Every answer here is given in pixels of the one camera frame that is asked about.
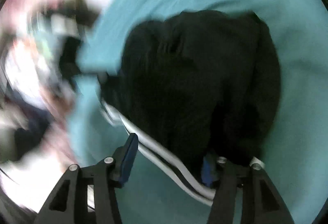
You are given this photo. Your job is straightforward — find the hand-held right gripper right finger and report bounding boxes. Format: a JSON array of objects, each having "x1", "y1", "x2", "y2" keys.
[{"x1": 201, "y1": 155, "x2": 295, "y2": 224}]

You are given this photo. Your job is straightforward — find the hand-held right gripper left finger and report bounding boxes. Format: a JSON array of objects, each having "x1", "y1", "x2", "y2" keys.
[{"x1": 33, "y1": 133, "x2": 139, "y2": 224}]

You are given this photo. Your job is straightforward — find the black shorts with white print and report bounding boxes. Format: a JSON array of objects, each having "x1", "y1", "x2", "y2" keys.
[{"x1": 99, "y1": 10, "x2": 282, "y2": 208}]

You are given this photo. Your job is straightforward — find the pile of mixed clothes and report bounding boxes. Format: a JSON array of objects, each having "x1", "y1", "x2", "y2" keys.
[{"x1": 0, "y1": 0, "x2": 103, "y2": 163}]

